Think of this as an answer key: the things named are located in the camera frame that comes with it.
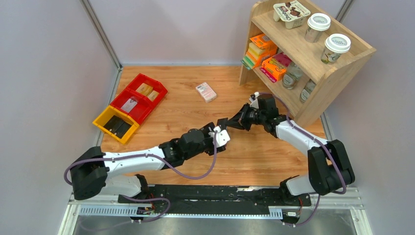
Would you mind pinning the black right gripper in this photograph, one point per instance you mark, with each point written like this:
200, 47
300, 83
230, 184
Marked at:
239, 120

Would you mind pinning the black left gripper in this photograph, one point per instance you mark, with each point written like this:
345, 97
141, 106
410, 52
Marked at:
208, 131

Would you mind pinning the dark credit card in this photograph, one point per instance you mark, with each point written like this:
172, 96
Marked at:
122, 129
112, 123

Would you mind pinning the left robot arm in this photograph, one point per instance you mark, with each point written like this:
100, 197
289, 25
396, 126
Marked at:
99, 173

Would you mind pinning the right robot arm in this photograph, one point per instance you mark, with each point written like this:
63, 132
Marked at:
329, 168

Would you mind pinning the playing card box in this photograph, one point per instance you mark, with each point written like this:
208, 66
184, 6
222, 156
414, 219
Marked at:
206, 92

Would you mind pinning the orange snack box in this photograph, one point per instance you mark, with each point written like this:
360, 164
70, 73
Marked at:
275, 66

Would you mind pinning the far red plastic bin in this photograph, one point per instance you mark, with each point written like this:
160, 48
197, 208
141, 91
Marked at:
150, 89

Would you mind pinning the red plastic bin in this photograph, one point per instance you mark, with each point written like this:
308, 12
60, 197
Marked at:
133, 104
150, 89

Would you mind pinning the left glass jar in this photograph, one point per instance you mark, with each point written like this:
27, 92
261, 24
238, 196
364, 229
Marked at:
292, 76

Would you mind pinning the glass jar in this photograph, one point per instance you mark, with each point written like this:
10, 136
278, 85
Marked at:
292, 76
307, 90

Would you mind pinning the stacked sponge pack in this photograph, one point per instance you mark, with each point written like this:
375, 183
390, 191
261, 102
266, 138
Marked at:
260, 48

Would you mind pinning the near red plastic bin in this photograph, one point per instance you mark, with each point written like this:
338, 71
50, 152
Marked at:
133, 104

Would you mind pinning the right glass jar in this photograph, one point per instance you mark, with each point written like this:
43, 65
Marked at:
307, 90

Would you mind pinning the wooden shelf unit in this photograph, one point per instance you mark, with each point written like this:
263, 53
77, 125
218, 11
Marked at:
330, 79

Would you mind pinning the yellow plastic bin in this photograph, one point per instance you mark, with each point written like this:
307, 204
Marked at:
107, 114

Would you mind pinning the chocolate pudding pack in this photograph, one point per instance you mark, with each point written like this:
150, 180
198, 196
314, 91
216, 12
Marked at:
293, 14

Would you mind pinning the near paper coffee cup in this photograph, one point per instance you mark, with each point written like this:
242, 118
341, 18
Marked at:
335, 46

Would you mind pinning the paper coffee cup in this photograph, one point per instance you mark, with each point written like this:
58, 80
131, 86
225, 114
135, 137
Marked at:
335, 46
317, 23

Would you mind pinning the far paper coffee cup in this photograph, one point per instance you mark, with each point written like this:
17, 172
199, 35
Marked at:
317, 23

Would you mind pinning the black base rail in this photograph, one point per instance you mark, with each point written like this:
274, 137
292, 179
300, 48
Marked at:
220, 200

